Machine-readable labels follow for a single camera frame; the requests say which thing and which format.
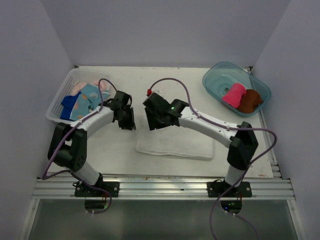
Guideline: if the pink cloth in basket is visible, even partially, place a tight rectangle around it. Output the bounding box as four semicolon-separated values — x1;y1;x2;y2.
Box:
71;80;110;97

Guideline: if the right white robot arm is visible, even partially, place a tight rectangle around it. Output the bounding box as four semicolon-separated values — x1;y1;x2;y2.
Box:
143;92;259;197

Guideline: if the light blue patterned cloth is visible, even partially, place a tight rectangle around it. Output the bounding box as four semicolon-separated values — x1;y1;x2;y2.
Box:
69;84;101;121

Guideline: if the white plastic laundry basket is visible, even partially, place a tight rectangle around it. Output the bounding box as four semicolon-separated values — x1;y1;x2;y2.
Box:
46;69;113;123

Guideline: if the teal transparent plastic bin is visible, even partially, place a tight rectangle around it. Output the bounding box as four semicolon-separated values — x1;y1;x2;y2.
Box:
202;61;272;117

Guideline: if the brown rolled towel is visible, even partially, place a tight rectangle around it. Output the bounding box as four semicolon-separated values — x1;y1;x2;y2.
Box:
236;89;263;114

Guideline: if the dark blue cloth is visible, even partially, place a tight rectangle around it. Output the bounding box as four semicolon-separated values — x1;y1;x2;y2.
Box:
60;92;81;121

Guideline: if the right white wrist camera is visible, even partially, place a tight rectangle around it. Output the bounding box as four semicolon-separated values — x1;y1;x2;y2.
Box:
146;88;157;97

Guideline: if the pink rolled towel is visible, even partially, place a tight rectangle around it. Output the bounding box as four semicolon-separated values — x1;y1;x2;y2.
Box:
222;83;246;109

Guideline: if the white towel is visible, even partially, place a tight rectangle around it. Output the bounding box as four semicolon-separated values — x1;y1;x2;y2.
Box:
135;125;215;161

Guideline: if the aluminium mounting rail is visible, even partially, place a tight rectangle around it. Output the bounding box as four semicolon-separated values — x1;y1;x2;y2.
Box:
31;174;296;200

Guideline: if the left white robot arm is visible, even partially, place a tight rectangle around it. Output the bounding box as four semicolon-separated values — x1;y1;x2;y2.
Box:
42;90;136;197

